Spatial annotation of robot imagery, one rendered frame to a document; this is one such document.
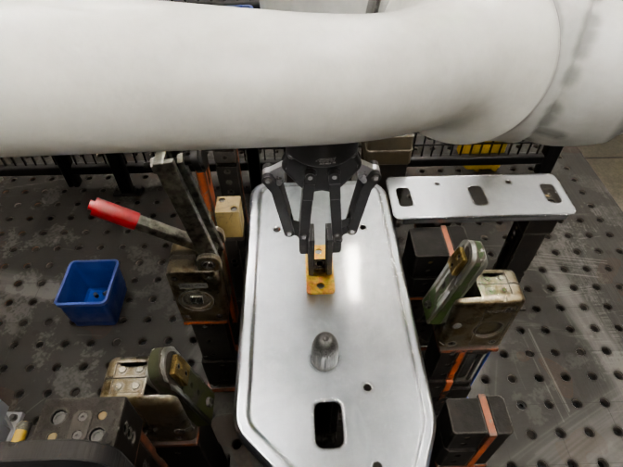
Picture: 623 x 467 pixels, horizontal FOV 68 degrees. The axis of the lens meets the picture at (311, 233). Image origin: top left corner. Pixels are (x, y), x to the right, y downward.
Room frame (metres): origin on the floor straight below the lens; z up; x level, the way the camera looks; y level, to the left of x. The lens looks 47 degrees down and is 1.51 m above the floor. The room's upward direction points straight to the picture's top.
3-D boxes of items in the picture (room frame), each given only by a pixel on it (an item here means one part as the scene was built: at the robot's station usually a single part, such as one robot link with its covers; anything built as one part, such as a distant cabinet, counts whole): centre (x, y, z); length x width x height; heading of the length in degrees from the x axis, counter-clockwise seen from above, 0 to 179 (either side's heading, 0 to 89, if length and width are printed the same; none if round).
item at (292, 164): (0.39, -0.01, 1.21); 0.08 x 0.07 x 0.09; 92
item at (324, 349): (0.27, -0.02, 1.02); 0.03 x 0.03 x 0.07
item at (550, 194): (0.56, -0.39, 0.84); 0.11 x 0.06 x 0.29; 92
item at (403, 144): (0.67, -0.13, 0.88); 0.08 x 0.08 x 0.36; 2
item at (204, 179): (0.49, 0.15, 0.95); 0.03 x 0.01 x 0.50; 2
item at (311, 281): (0.39, -0.01, 1.02); 0.08 x 0.04 x 0.01; 2
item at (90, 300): (0.54, 0.43, 0.74); 0.11 x 0.10 x 0.09; 2
